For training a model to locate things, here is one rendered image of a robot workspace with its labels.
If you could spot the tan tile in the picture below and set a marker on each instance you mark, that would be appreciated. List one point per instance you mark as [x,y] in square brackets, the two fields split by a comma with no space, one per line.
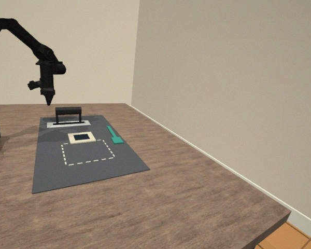
[85,137]

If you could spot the teal small trowel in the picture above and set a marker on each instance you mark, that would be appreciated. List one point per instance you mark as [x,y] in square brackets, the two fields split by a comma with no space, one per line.
[115,140]

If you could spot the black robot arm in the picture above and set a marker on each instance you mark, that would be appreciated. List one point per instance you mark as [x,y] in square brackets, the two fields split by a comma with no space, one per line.
[49,64]

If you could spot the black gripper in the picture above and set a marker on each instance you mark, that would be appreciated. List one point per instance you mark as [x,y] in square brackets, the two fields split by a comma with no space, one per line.
[48,88]

